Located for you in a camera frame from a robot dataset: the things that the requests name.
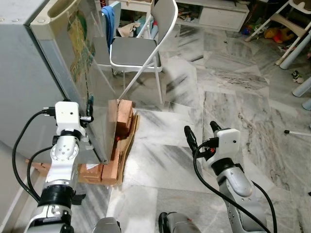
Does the grey fridge body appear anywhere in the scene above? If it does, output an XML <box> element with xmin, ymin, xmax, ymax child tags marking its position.
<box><xmin>0</xmin><ymin>0</ymin><xmax>66</xmax><ymax>161</ymax></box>

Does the red brick pile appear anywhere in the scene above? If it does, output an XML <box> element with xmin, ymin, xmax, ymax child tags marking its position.
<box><xmin>78</xmin><ymin>99</ymin><xmax>136</xmax><ymax>186</ymax></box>

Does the brown cardboard sheet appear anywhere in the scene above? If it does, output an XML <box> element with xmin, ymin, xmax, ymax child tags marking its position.
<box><xmin>116</xmin><ymin>111</ymin><xmax>140</xmax><ymax>185</ymax></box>

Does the grey folding chair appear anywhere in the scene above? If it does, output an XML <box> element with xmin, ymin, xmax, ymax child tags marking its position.
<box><xmin>108</xmin><ymin>0</ymin><xmax>179</xmax><ymax>103</ymax></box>

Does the white stick with black tip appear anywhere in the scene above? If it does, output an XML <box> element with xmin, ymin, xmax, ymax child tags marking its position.
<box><xmin>284</xmin><ymin>129</ymin><xmax>311</xmax><ymax>136</ymax></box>

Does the black plastic scrap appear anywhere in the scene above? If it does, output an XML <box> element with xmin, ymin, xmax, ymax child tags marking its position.
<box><xmin>72</xmin><ymin>193</ymin><xmax>87</xmax><ymax>204</ymax></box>

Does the beige cloth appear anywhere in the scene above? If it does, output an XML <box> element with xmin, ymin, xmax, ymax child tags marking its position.
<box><xmin>118</xmin><ymin>20</ymin><xmax>142</xmax><ymax>37</ymax></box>

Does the blue cloth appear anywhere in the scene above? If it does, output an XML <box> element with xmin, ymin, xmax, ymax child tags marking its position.
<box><xmin>101</xmin><ymin>5</ymin><xmax>116</xmax><ymax>49</ymax></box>

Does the small green black toy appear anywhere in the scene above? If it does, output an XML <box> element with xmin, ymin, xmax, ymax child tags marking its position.
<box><xmin>291</xmin><ymin>69</ymin><xmax>304</xmax><ymax>83</ymax></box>

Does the light blue table leg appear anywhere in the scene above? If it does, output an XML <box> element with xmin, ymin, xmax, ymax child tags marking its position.
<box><xmin>276</xmin><ymin>28</ymin><xmax>311</xmax><ymax>111</ymax></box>

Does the silver left robot leg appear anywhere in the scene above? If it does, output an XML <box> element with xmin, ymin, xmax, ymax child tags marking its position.
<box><xmin>93</xmin><ymin>217</ymin><xmax>122</xmax><ymax>233</ymax></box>

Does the yellow red plush toy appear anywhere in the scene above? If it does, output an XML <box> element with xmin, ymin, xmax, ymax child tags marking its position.
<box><xmin>262</xmin><ymin>27</ymin><xmax>294</xmax><ymax>44</ymax></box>

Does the white cabinet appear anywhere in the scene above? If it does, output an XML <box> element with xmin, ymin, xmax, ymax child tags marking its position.
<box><xmin>175</xmin><ymin>0</ymin><xmax>251</xmax><ymax>32</ymax></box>

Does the white plastic chair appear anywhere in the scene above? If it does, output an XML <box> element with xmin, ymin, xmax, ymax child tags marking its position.
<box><xmin>243</xmin><ymin>0</ymin><xmax>311</xmax><ymax>43</ymax></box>

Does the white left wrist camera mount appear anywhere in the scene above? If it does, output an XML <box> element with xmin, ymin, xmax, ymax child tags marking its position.
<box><xmin>54</xmin><ymin>101</ymin><xmax>85</xmax><ymax>137</ymax></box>

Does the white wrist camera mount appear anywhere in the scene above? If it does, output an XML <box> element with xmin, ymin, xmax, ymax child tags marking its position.
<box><xmin>54</xmin><ymin>101</ymin><xmax>85</xmax><ymax>137</ymax></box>
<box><xmin>212</xmin><ymin>128</ymin><xmax>240</xmax><ymax>162</ymax></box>

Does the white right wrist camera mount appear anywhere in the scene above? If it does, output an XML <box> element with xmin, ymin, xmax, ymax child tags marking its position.
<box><xmin>212</xmin><ymin>128</ymin><xmax>240</xmax><ymax>162</ymax></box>

